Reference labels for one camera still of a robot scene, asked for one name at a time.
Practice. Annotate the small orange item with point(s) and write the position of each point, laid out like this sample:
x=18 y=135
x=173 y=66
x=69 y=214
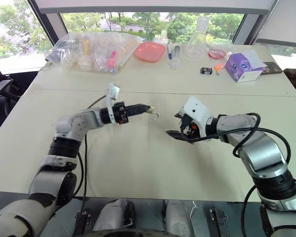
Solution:
x=218 y=67

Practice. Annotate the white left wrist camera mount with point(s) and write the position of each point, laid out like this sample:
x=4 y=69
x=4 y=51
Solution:
x=113 y=91

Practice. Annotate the dark flat phone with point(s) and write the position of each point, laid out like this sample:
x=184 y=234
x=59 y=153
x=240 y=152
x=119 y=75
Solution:
x=272 y=67

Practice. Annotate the clear glass conical flask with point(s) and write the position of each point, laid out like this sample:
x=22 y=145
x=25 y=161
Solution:
x=196 y=44

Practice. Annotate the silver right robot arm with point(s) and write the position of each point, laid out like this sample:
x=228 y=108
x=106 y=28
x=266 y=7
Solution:
x=261 y=148

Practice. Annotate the dark curved rim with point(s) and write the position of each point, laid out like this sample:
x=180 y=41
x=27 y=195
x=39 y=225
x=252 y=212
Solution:
x=128 y=233

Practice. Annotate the silver rounded robot leg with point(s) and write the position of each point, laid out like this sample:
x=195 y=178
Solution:
x=177 y=218
x=113 y=214

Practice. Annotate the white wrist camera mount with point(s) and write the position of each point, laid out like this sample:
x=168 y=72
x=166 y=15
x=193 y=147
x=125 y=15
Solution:
x=199 y=111
x=113 y=91

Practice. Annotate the brown rounded object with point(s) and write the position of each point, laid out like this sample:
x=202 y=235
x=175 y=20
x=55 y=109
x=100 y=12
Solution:
x=294 y=79

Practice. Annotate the blue white pen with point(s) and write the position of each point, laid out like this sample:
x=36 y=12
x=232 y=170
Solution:
x=169 y=51

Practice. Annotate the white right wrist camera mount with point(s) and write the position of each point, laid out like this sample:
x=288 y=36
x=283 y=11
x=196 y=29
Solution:
x=199 y=111

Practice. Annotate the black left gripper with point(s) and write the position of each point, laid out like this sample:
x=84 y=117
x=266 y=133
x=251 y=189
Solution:
x=120 y=113

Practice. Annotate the black metal bracket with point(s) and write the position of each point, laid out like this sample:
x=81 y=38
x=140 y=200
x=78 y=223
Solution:
x=219 y=222

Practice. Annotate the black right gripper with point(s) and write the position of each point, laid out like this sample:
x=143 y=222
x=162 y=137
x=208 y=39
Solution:
x=189 y=130

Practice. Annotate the small black box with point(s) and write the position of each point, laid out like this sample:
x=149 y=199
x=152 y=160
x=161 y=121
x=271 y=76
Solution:
x=206 y=71

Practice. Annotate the pink plastic plate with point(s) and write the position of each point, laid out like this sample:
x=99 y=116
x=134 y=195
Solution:
x=148 y=51

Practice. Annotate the small clear glass vial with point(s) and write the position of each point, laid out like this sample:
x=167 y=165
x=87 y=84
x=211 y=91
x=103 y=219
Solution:
x=153 y=121

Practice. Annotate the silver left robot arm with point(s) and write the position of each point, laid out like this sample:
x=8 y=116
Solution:
x=71 y=126

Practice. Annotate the clear plastic bag of items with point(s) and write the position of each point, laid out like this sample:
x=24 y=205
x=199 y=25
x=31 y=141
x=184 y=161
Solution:
x=101 y=49

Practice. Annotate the purple white carton box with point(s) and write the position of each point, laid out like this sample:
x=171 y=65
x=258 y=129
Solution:
x=241 y=66

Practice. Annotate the petri dish with red content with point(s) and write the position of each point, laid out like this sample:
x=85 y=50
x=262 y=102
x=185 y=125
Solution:
x=215 y=53

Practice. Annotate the black office chair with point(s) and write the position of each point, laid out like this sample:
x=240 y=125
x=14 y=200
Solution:
x=1 y=93

